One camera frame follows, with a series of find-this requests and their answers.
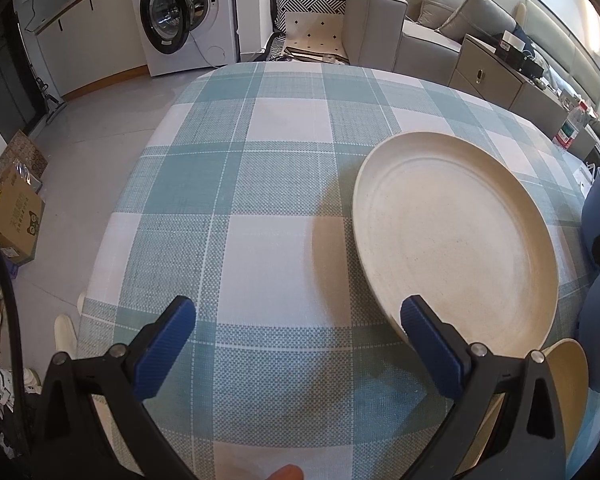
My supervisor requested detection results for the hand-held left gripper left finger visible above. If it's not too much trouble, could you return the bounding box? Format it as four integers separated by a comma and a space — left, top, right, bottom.
32, 296, 197, 480

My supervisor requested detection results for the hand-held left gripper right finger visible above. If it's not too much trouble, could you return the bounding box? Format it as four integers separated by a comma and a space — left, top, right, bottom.
400, 296, 573, 480

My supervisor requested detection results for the person's left hand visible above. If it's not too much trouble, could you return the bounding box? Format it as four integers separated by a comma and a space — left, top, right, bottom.
269, 463, 304, 480

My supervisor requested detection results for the clear water bottle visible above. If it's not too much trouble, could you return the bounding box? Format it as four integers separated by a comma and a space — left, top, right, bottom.
552, 101, 593, 151

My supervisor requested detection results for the white slipper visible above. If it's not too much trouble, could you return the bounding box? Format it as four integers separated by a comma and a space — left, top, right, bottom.
54, 315, 77, 361

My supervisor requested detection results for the teal checkered tablecloth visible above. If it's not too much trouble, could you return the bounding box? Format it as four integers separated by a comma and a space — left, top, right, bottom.
75, 62, 600, 480

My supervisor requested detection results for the upholstered bed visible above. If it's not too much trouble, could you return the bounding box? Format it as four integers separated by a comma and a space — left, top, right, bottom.
517, 0, 600, 156

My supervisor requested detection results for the black box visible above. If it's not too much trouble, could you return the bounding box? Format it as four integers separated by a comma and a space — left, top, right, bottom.
495, 30, 546, 73

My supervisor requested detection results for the beige side cabinet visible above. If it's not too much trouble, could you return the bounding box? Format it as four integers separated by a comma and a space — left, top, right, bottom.
448, 34, 598, 161

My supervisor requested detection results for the cardboard box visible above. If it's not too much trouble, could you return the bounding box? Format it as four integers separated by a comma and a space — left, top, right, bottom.
0, 180, 46, 266

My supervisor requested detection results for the brown patterned paper bag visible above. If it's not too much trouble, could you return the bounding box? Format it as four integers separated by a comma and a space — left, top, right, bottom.
0, 130, 48, 198

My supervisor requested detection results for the upright floor mop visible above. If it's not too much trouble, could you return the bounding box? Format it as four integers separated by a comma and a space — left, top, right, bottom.
27, 55, 66, 121

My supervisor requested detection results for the grey sofa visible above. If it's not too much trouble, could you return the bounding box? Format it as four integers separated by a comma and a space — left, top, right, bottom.
345, 0, 463, 86

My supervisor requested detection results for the white kitchen base cabinet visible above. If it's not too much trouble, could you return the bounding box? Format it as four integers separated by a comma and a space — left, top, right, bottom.
12, 0, 148, 101

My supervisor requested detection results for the dark glass door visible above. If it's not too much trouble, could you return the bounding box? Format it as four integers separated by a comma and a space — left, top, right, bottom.
0, 5, 36, 126

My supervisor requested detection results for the white washing machine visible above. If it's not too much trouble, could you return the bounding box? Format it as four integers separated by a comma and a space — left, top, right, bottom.
127, 0, 241, 77

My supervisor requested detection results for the black white patterned chair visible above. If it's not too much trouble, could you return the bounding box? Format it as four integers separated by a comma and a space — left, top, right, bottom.
252, 0, 353, 66

